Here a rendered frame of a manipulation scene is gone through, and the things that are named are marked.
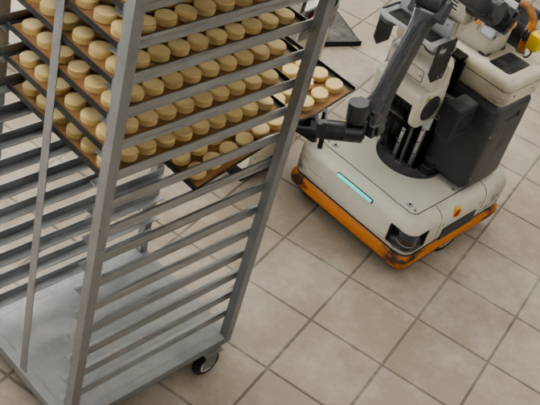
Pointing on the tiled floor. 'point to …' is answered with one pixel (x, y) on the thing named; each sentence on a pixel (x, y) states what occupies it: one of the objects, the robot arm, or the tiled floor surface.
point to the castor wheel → (200, 366)
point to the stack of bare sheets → (341, 34)
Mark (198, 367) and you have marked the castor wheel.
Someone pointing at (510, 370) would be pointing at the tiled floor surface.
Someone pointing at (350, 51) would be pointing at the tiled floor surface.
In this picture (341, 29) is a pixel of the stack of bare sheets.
